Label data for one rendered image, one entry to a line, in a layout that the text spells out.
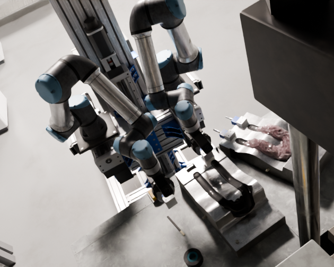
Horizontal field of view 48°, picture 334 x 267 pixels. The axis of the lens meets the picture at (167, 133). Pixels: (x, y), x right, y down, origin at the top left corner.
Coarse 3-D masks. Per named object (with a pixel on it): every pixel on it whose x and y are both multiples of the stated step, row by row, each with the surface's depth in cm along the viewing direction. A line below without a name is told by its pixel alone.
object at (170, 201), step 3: (162, 195) 174; (171, 195) 171; (165, 198) 171; (168, 198) 170; (171, 198) 170; (174, 198) 170; (165, 201) 170; (168, 201) 169; (171, 201) 170; (174, 201) 172; (168, 204) 171; (171, 204) 172; (174, 204) 173; (168, 207) 172; (171, 207) 173
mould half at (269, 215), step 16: (208, 160) 187; (224, 160) 185; (176, 176) 187; (192, 176) 183; (208, 176) 181; (240, 176) 174; (192, 192) 177; (224, 192) 169; (240, 192) 164; (256, 192) 162; (208, 208) 164; (256, 208) 165; (272, 208) 163; (224, 224) 162; (240, 224) 162; (256, 224) 160; (272, 224) 158; (224, 240) 164; (240, 240) 157; (256, 240) 158
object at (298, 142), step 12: (300, 132) 76; (300, 144) 79; (312, 144) 78; (300, 156) 82; (312, 156) 81; (300, 168) 85; (312, 168) 84; (300, 180) 88; (312, 180) 87; (300, 192) 92; (312, 192) 91; (300, 204) 96; (312, 204) 95; (300, 216) 101; (312, 216) 99; (300, 228) 106; (312, 228) 103; (300, 240) 112
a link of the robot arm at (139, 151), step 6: (138, 144) 149; (144, 144) 148; (132, 150) 152; (138, 150) 147; (144, 150) 147; (150, 150) 149; (132, 156) 152; (138, 156) 148; (144, 156) 148; (150, 156) 149; (138, 162) 153; (144, 162) 150; (150, 162) 151; (156, 162) 154; (144, 168) 154; (150, 168) 153
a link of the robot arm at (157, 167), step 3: (156, 165) 155; (159, 165) 157; (153, 168) 154; (156, 168) 155; (159, 168) 157; (144, 171) 157; (147, 171) 155; (150, 171) 155; (153, 171) 155; (156, 171) 156; (147, 174) 157; (150, 174) 156
